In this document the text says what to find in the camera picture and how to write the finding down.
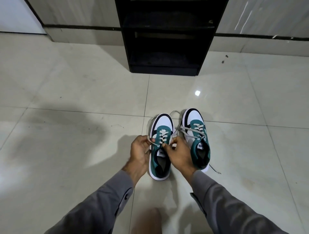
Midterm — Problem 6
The person's left hand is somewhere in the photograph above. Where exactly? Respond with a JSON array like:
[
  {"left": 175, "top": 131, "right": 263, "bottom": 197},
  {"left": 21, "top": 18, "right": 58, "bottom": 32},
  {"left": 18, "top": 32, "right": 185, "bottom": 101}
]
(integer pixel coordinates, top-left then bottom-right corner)
[{"left": 122, "top": 135, "right": 156, "bottom": 179}]

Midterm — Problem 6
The person's right hand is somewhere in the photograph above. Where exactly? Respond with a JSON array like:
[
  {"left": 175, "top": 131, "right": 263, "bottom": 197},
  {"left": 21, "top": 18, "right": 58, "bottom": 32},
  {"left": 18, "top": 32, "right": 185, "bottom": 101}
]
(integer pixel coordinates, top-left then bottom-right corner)
[{"left": 162, "top": 136, "right": 197, "bottom": 179}]

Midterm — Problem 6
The grey white shoelace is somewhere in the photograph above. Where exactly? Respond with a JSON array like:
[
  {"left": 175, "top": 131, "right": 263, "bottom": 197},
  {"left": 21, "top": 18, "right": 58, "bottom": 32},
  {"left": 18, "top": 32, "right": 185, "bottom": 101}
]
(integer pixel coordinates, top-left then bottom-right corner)
[
  {"left": 147, "top": 130, "right": 178, "bottom": 148},
  {"left": 169, "top": 110, "right": 208, "bottom": 141}
]

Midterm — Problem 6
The person's left forearm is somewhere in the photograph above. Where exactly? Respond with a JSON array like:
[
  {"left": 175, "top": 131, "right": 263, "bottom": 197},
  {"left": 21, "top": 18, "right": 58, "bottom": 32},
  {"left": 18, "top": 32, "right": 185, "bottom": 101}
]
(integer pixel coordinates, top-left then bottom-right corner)
[{"left": 45, "top": 170, "right": 135, "bottom": 234}]

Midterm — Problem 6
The person's right forearm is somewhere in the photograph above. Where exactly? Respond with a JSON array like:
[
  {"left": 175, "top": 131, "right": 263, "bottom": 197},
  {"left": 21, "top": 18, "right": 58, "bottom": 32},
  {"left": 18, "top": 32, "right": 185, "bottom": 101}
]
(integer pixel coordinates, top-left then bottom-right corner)
[{"left": 189, "top": 170, "right": 291, "bottom": 234}]

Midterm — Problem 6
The green white black sneaker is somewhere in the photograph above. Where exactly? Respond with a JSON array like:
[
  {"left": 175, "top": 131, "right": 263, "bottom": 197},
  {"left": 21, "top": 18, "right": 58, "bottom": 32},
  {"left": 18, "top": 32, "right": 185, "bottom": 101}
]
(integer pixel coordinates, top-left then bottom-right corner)
[
  {"left": 181, "top": 108, "right": 211, "bottom": 173},
  {"left": 147, "top": 113, "right": 175, "bottom": 181}
]

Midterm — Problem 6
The black wooden shelf unit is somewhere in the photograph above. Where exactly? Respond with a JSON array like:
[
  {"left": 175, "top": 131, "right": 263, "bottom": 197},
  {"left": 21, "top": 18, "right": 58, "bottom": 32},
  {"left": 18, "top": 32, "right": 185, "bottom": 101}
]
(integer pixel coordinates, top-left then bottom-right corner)
[{"left": 114, "top": 0, "right": 229, "bottom": 77}]

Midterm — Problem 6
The white door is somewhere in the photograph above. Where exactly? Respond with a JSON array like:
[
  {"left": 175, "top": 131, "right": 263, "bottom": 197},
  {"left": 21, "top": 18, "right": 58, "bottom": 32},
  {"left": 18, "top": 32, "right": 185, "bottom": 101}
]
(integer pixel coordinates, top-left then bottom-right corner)
[{"left": 0, "top": 0, "right": 47, "bottom": 35}]

